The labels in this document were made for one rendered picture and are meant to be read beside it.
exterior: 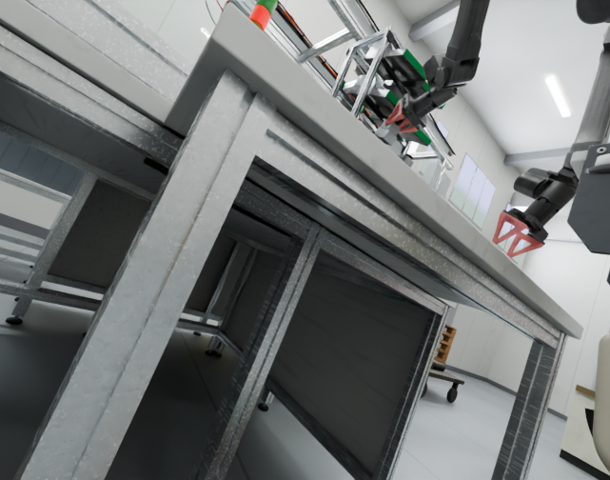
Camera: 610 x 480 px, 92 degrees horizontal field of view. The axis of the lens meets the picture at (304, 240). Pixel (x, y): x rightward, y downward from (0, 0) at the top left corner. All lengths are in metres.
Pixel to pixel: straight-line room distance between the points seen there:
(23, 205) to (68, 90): 3.98
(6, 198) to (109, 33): 3.96
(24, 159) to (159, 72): 2.05
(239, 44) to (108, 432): 0.27
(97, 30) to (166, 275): 0.40
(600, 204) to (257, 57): 0.46
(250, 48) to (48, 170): 2.36
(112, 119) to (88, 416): 0.33
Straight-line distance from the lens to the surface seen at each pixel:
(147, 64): 0.55
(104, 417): 0.26
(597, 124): 1.04
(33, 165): 2.55
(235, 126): 0.25
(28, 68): 0.47
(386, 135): 1.01
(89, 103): 0.47
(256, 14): 1.02
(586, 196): 0.55
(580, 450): 5.00
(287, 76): 0.25
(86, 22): 0.56
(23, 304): 1.94
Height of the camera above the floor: 0.71
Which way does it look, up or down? 7 degrees up
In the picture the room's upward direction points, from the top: 23 degrees clockwise
